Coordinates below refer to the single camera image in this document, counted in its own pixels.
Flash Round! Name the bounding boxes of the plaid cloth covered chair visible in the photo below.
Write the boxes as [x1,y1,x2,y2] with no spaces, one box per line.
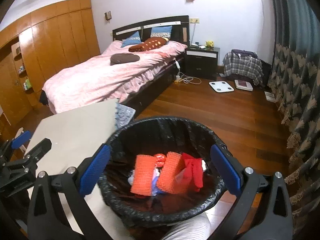
[222,49,265,87]

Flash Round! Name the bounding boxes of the red mesh net bag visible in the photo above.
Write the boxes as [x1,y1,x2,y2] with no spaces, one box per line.
[181,153,203,192]

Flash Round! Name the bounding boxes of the black lined trash bin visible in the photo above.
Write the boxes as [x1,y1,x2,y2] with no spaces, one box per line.
[98,116,226,227]

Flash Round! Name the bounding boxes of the orange foam net sleeve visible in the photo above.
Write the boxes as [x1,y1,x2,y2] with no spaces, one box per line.
[156,152,187,194]

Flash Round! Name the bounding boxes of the white bathroom scale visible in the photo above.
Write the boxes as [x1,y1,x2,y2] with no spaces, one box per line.
[209,81,234,93]

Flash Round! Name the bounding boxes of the brown flat cushion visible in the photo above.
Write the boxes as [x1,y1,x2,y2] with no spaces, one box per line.
[110,53,140,66]

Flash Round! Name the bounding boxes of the blue pillow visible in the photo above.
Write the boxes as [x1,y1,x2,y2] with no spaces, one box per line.
[121,31,142,48]
[150,25,172,40]

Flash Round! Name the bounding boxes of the black bed headboard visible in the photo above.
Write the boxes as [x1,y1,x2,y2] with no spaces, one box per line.
[112,15,190,47]

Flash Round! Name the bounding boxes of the left wall lamp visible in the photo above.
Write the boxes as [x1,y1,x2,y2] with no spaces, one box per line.
[104,11,112,21]

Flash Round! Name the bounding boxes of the pink quilted bed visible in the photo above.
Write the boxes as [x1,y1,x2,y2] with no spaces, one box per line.
[42,41,187,114]

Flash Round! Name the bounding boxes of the yellow plush toy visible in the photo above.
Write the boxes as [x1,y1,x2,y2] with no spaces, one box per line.
[206,41,214,48]

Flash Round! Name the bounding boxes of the right blue pillow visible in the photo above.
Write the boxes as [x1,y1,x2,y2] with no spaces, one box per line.
[150,25,172,40]

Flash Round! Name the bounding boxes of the black nightstand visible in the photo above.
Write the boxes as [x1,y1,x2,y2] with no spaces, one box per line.
[184,47,220,81]

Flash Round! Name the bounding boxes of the left blue pillow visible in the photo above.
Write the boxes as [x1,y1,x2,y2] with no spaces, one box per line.
[121,31,142,48]

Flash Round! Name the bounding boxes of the wooden wardrobe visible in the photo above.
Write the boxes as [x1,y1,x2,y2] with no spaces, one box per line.
[1,0,100,125]

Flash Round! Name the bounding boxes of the dark patterned curtain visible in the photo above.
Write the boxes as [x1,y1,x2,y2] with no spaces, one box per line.
[268,0,319,233]

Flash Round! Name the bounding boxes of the white charger cable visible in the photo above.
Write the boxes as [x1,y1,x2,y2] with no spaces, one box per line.
[174,60,202,85]

